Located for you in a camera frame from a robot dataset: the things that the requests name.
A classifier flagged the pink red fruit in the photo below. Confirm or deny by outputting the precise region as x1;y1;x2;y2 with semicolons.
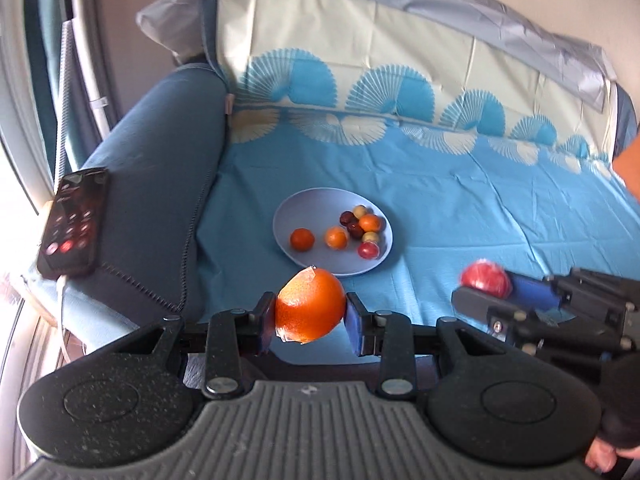
357;242;381;260

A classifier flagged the yellow-brown round fruit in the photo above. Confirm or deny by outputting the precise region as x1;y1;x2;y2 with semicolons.
361;231;381;245

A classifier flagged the orange small fruit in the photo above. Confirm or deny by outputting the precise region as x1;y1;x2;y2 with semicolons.
358;214;383;232
288;228;316;252
324;226;349;250

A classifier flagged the right hand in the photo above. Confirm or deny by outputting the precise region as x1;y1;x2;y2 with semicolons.
585;438;640;472

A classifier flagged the dark red small fruit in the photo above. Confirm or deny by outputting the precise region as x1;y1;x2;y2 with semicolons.
347;222;364;240

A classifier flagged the dark red fruit far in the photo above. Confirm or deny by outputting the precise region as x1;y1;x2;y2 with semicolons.
340;211;357;226

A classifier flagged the beige small fruit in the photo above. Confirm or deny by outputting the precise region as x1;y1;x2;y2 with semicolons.
352;205;368;219

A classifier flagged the light blue plate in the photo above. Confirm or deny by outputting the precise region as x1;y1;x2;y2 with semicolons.
272;188;394;278

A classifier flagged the black smartphone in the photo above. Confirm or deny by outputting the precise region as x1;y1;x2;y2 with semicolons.
36;167;110;281

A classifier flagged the blue sofa armrest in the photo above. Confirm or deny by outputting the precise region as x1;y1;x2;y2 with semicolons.
70;63;227;325

